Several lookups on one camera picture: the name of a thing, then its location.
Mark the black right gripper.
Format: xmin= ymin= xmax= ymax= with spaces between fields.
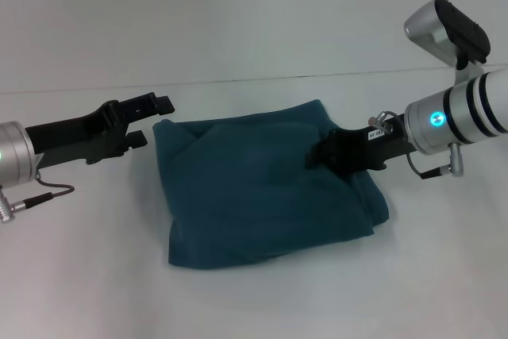
xmin=304 ymin=114 xmax=418 ymax=178

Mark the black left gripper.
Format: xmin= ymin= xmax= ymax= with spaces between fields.
xmin=24 ymin=91 xmax=177 ymax=168

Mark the teal blue shirt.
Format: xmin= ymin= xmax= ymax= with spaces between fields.
xmin=152 ymin=98 xmax=392 ymax=268

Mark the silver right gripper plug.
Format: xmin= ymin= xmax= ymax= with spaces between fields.
xmin=368 ymin=110 xmax=394 ymax=134

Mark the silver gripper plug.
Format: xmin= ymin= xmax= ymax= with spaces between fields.
xmin=368 ymin=110 xmax=394 ymax=134
xmin=0 ymin=191 xmax=25 ymax=224

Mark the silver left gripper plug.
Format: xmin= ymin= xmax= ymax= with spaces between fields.
xmin=0 ymin=191 xmax=25 ymax=224

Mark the grey right gripper cable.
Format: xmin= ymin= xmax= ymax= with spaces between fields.
xmin=406 ymin=151 xmax=454 ymax=180

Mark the dark red left gripper cable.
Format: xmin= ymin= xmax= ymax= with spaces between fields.
xmin=11 ymin=174 xmax=76 ymax=210

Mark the silver right camera mount bracket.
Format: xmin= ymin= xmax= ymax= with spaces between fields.
xmin=452 ymin=59 xmax=492 ymax=91

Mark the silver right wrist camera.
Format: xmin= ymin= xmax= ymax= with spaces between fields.
xmin=403 ymin=0 xmax=492 ymax=71

